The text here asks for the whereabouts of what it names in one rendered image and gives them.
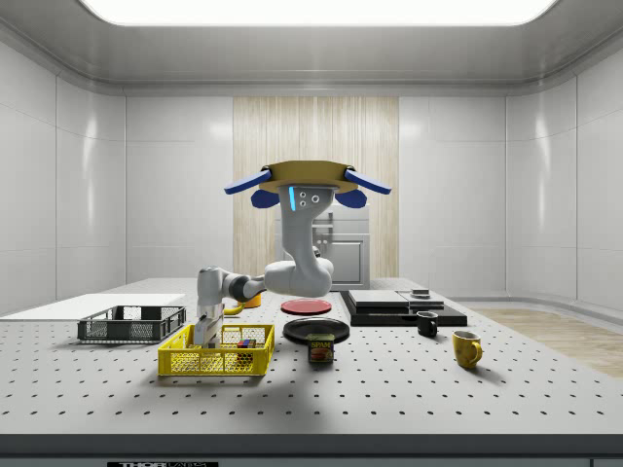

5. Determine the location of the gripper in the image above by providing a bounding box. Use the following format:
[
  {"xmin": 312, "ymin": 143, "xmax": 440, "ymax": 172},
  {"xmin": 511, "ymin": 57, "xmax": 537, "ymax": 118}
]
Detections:
[{"xmin": 197, "ymin": 304, "xmax": 226, "ymax": 341}]

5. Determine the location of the puzzle cube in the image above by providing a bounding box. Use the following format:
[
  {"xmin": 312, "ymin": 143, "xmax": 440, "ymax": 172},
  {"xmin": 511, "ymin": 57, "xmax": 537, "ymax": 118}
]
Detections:
[{"xmin": 236, "ymin": 338, "xmax": 259, "ymax": 364}]

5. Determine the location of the dark grey basket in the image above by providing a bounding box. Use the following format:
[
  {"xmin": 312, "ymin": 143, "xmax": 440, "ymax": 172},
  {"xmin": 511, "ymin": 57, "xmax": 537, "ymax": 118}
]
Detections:
[{"xmin": 77, "ymin": 305, "xmax": 188, "ymax": 344}]

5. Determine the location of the red plate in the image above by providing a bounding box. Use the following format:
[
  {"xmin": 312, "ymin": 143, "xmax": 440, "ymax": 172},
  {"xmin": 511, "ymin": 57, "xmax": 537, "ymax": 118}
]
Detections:
[{"xmin": 280, "ymin": 298, "xmax": 332, "ymax": 315}]

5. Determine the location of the black mug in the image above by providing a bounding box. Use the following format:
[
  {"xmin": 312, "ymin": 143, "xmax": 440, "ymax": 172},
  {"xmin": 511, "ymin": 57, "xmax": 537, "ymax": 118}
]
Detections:
[{"xmin": 416, "ymin": 310, "xmax": 440, "ymax": 339}]

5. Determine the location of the flat-sided can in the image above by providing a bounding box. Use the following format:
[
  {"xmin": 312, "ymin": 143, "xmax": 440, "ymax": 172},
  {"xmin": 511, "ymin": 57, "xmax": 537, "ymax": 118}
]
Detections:
[{"xmin": 306, "ymin": 333, "xmax": 337, "ymax": 364}]

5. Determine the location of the yellow basket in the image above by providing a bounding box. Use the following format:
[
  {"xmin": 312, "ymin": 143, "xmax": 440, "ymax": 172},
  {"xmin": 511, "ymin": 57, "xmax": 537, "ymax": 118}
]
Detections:
[{"xmin": 157, "ymin": 323, "xmax": 276, "ymax": 377}]

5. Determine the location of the drone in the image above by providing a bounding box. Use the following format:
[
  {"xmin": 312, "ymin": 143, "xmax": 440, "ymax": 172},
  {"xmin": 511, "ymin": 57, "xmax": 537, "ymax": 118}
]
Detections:
[{"xmin": 223, "ymin": 160, "xmax": 393, "ymax": 211}]

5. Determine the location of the black plate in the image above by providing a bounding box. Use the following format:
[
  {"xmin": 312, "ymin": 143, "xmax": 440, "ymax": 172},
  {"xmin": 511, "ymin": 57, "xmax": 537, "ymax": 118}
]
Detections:
[{"xmin": 282, "ymin": 316, "xmax": 351, "ymax": 343}]

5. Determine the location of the white board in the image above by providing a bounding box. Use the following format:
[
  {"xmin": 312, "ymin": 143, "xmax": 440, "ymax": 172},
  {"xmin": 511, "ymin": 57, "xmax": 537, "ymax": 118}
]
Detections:
[{"xmin": 0, "ymin": 293, "xmax": 188, "ymax": 321}]

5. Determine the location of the white cabinet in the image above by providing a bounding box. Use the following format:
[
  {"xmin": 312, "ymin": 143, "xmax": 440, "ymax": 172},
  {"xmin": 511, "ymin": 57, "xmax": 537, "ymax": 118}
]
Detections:
[{"xmin": 275, "ymin": 203, "xmax": 371, "ymax": 288}]

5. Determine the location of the yellow mug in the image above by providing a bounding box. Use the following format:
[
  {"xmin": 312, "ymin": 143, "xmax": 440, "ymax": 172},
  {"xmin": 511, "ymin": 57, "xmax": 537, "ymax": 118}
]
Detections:
[{"xmin": 452, "ymin": 330, "xmax": 485, "ymax": 369}]

